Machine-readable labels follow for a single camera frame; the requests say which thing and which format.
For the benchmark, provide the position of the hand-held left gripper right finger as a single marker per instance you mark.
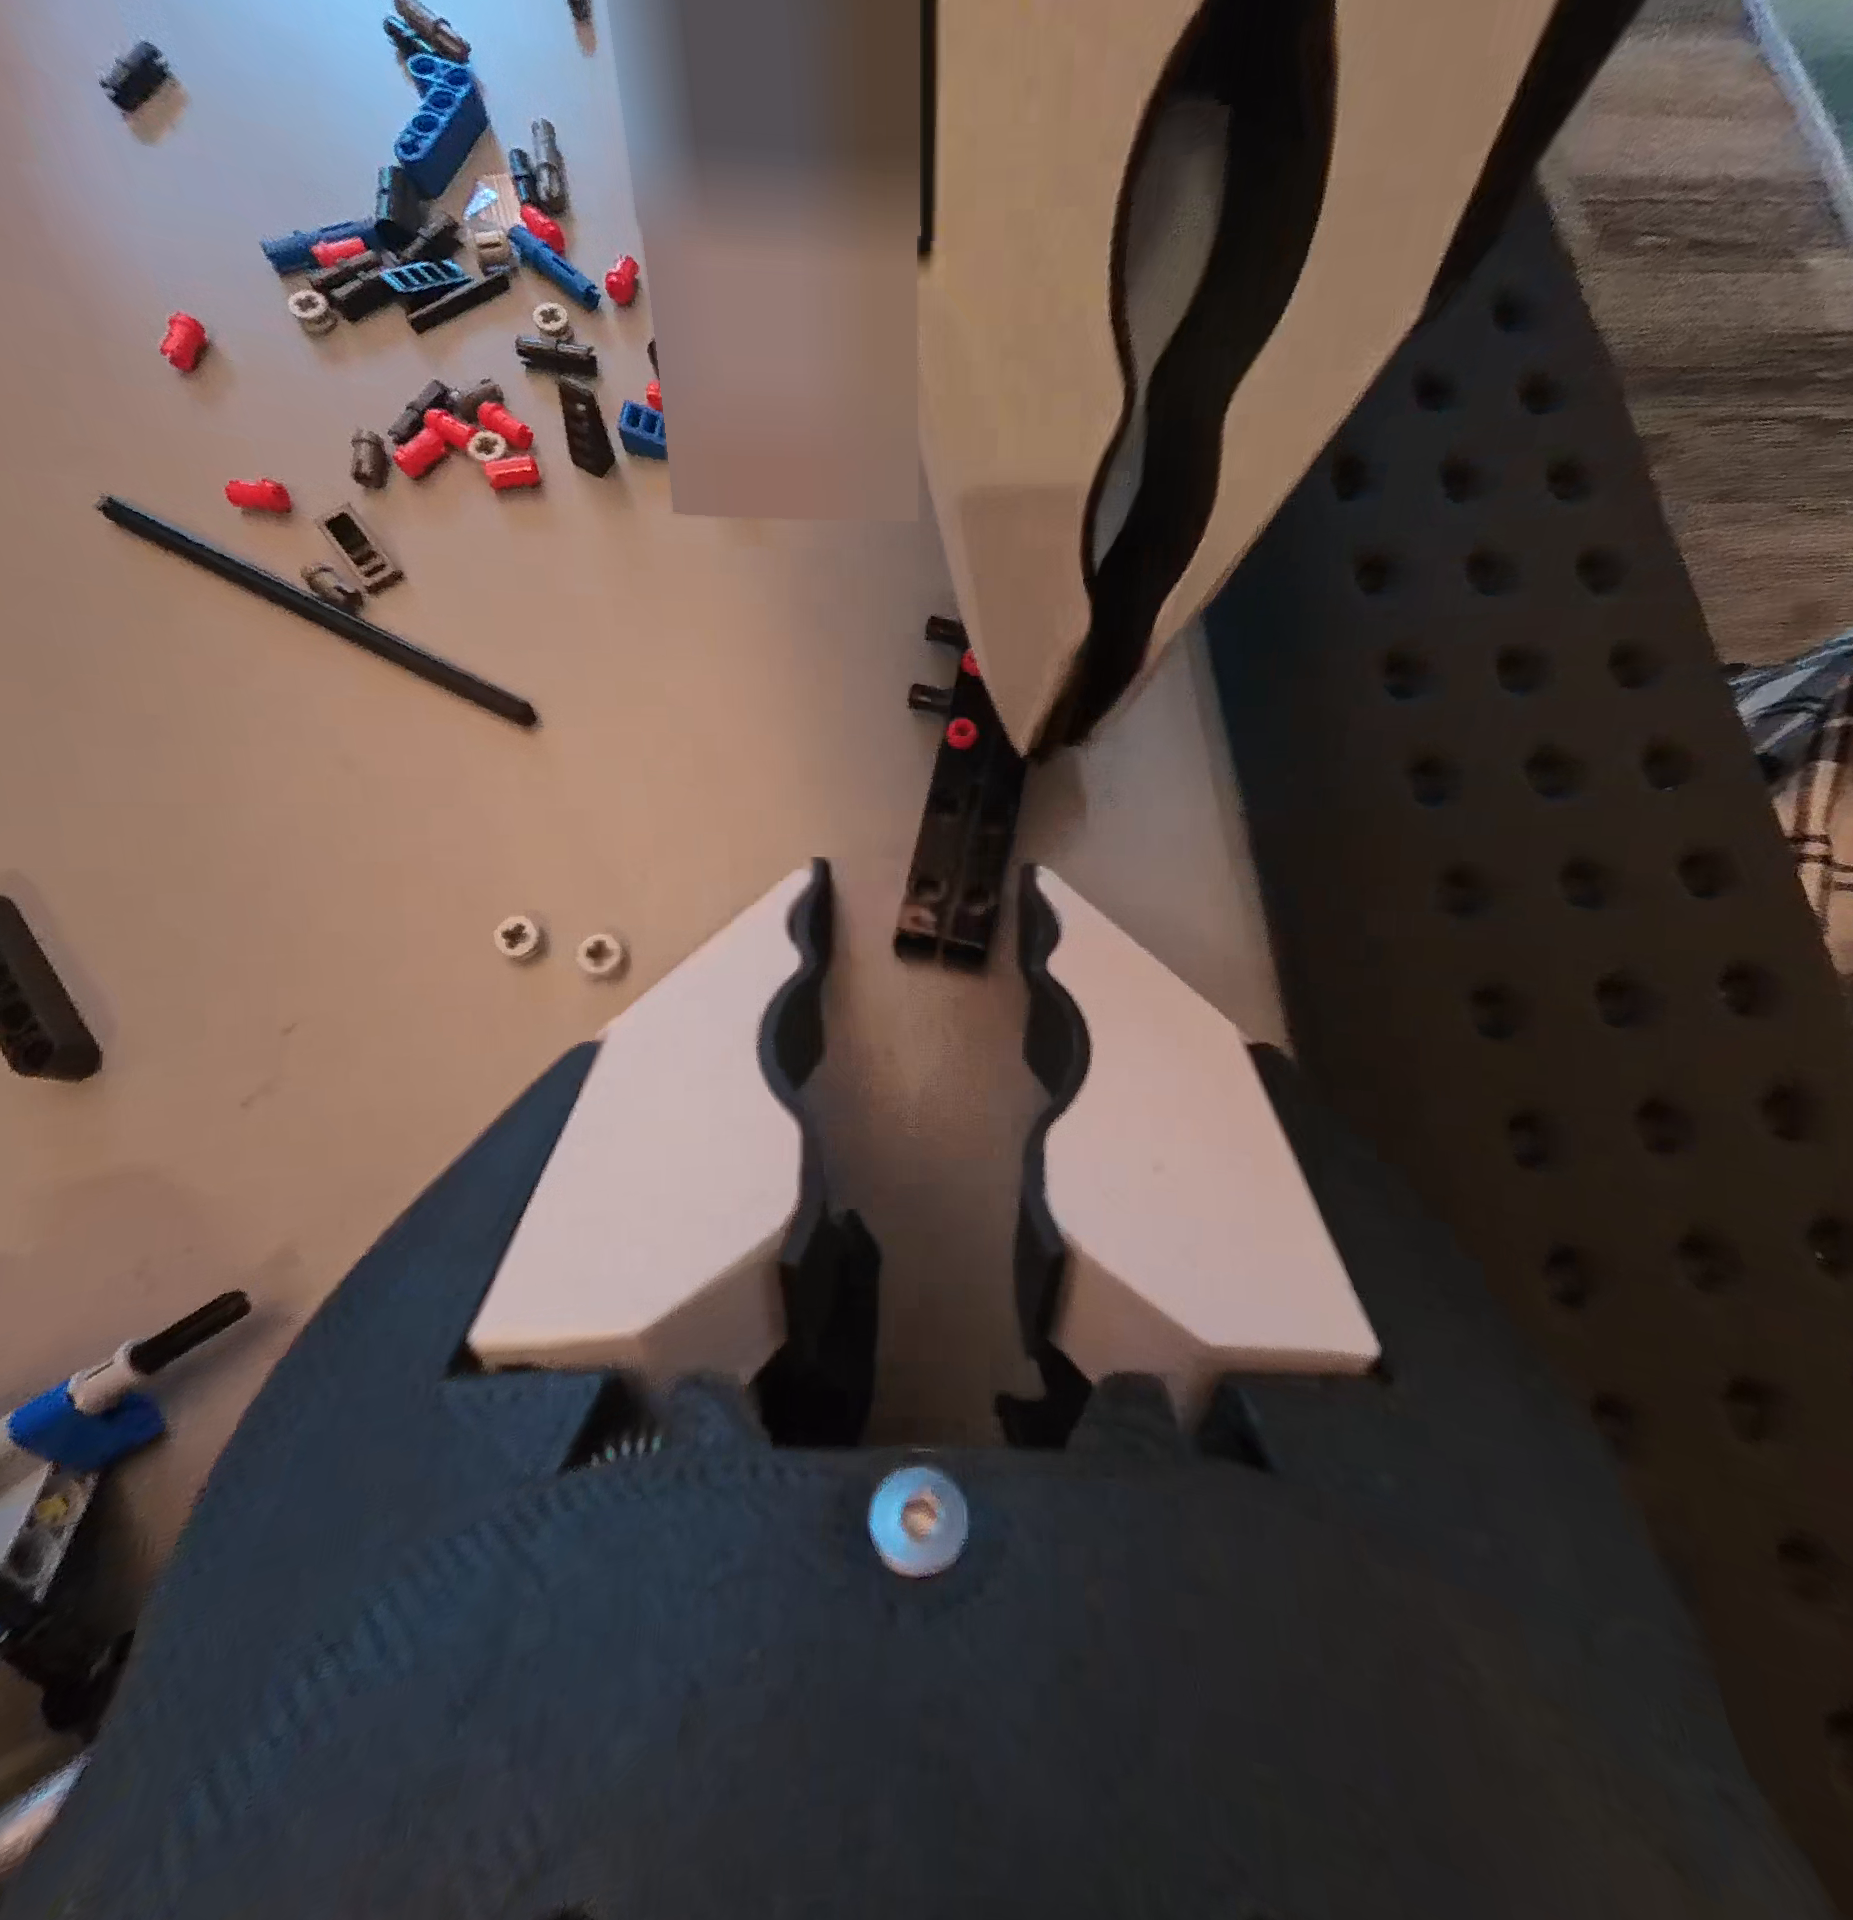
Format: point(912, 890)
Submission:
point(1196, 1201)

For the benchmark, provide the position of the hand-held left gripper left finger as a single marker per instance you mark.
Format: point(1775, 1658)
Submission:
point(655, 1201)

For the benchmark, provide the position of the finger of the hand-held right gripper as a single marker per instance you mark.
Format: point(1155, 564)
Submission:
point(1405, 151)
point(1014, 300)

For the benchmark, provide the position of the black beam assembly red pins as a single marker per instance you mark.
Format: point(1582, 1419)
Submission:
point(949, 869)

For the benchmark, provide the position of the light grey desk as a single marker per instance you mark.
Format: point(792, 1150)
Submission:
point(266, 900)

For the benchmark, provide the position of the dark dimpled panel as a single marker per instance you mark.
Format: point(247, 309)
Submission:
point(1541, 900)

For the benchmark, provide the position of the pile of small toy bricks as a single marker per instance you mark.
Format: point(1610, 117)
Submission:
point(439, 129)

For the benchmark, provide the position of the black blue toy car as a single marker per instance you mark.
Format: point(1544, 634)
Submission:
point(78, 1427)

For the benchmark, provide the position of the black short beam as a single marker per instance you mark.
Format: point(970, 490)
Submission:
point(18, 983)

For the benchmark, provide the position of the long black axle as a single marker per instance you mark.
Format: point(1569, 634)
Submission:
point(312, 607)

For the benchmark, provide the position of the small grey pin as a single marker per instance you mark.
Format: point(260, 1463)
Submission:
point(332, 586)

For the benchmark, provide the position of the black grille slope brick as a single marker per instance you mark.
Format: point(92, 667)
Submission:
point(360, 547)

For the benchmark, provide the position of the person's plaid trousers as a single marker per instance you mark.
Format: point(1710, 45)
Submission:
point(1826, 779)

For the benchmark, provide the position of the red connector pin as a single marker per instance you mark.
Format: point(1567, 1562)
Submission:
point(256, 492)
point(184, 342)

